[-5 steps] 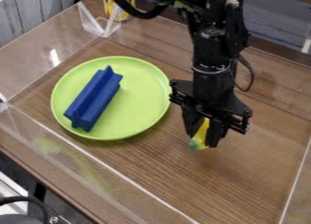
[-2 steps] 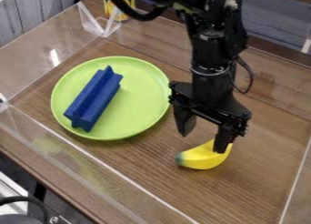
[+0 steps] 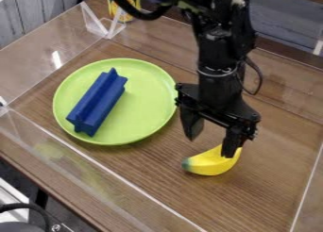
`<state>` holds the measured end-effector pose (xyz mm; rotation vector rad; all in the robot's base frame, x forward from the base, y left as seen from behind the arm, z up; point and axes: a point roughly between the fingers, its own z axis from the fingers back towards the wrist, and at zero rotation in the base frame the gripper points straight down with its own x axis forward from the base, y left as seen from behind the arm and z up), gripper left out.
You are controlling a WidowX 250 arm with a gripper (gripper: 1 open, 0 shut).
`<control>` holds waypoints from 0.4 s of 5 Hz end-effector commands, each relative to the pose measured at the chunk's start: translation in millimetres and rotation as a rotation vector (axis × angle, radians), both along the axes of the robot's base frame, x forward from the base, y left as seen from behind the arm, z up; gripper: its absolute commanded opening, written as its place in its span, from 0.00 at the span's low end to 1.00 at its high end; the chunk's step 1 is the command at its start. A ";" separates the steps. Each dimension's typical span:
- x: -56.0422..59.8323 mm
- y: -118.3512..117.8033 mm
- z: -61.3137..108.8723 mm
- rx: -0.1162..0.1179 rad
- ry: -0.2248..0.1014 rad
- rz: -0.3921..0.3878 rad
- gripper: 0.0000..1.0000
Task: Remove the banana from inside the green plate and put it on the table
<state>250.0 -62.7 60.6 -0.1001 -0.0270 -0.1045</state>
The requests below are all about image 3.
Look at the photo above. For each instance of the green round plate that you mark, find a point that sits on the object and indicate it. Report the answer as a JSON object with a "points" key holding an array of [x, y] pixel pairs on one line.
{"points": [[142, 110]]}

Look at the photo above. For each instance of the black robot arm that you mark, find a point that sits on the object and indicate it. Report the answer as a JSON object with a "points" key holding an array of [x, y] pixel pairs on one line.
{"points": [[225, 38]]}

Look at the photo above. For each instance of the yellow labelled tin can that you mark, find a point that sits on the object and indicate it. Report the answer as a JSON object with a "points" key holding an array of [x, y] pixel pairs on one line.
{"points": [[117, 12]]}

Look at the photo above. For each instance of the blue star-shaped block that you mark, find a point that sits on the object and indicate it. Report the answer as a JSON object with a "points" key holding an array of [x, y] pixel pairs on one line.
{"points": [[97, 102]]}

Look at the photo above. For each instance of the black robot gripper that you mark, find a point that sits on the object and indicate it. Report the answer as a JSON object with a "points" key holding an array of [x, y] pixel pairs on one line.
{"points": [[214, 100]]}

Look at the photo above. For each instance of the clear acrylic tray walls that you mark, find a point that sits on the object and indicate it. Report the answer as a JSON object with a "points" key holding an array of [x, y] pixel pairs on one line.
{"points": [[130, 188]]}

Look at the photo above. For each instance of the black metal bracket with bolt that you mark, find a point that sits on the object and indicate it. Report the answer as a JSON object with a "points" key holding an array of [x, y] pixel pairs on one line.
{"points": [[60, 219]]}

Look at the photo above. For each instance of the yellow toy banana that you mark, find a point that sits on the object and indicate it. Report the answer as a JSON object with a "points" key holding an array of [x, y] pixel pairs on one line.
{"points": [[209, 163]]}

